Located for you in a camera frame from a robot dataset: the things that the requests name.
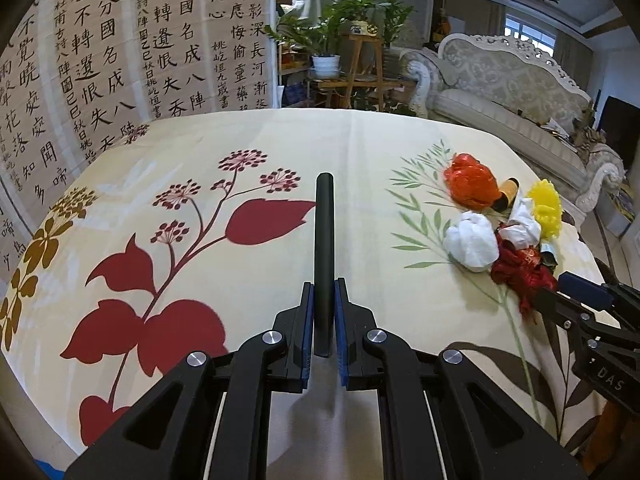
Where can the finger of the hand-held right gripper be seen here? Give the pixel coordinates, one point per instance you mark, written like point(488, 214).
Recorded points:
point(582, 290)
point(555, 307)

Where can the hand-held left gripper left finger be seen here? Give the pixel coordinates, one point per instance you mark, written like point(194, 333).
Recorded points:
point(306, 336)

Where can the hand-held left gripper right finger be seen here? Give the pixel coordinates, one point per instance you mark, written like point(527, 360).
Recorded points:
point(341, 336)

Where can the small grey foil tube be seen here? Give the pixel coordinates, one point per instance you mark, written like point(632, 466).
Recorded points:
point(550, 255)

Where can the red wrapper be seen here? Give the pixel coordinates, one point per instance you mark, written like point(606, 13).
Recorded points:
point(517, 272)

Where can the yellow plastic bag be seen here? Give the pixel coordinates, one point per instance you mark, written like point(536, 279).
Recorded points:
point(545, 207)

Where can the white plastic bag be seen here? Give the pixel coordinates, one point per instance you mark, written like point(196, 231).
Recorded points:
point(470, 242)

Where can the yellow and black cylinder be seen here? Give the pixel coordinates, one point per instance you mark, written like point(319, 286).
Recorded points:
point(509, 191)

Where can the orange plastic bag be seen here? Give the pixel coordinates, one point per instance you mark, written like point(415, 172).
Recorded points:
point(470, 180)

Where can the clutter pile on sofa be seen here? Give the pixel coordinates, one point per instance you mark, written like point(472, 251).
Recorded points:
point(575, 135)

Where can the black television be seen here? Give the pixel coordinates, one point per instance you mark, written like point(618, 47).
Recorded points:
point(620, 122)

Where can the floral tablecloth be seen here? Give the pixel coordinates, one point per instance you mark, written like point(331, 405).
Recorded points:
point(300, 150)

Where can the ornate white sofa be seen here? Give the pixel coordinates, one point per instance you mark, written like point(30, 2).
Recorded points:
point(500, 105)

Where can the brown curtain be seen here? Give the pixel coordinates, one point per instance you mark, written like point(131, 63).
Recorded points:
point(575, 62)

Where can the window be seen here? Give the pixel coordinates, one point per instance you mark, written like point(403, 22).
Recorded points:
point(530, 32)

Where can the wooden plant stand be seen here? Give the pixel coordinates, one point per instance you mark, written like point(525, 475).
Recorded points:
point(367, 67)

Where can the plant in white pot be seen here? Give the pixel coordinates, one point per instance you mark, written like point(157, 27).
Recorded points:
point(326, 66)

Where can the wooden shelf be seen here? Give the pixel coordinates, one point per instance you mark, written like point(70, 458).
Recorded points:
point(292, 60)

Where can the plant in patterned pot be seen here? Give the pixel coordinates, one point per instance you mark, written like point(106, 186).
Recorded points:
point(364, 27)

